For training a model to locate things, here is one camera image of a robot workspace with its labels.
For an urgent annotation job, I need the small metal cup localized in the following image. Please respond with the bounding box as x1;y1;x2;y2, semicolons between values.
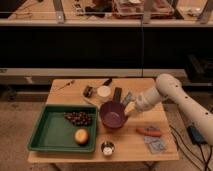
101;141;115;156

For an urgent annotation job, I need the orange carrot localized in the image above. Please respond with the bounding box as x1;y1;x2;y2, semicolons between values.
136;128;162;137

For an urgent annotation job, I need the black handled knife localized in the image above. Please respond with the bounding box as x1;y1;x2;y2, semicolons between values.
95;78;112;89

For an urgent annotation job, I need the yellow apple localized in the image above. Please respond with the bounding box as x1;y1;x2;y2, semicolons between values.
74;129;89;145

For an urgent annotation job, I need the purple bowl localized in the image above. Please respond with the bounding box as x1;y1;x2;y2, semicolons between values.
99;101;128;129

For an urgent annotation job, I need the green plastic tray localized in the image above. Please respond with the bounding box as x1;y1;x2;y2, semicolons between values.
28;105;97;153

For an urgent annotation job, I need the black floor cable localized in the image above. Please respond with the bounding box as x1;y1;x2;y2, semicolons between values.
169;123;213;171

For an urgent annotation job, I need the white cylindrical container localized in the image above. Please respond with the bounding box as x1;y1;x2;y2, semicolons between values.
97;86;111;102

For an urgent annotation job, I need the black rectangular block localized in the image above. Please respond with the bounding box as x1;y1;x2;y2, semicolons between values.
113;87;122;102

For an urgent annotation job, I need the black foot pedal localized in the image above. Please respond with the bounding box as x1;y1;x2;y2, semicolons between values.
187;126;206;145

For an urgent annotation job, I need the wooden stick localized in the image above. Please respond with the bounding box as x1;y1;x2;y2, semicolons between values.
82;96;99;108

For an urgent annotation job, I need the brass spoon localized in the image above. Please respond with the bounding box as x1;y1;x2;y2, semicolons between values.
56;80;75;91

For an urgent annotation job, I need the bunch of dark grapes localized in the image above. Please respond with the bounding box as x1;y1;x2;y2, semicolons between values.
64;112;92;126

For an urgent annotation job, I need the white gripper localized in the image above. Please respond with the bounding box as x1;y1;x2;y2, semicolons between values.
124;86;166;116

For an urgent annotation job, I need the wooden table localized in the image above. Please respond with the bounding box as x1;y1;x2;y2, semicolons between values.
28;79;179;163

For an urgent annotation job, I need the blue grey cloth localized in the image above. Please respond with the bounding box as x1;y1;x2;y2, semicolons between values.
144;127;166;154

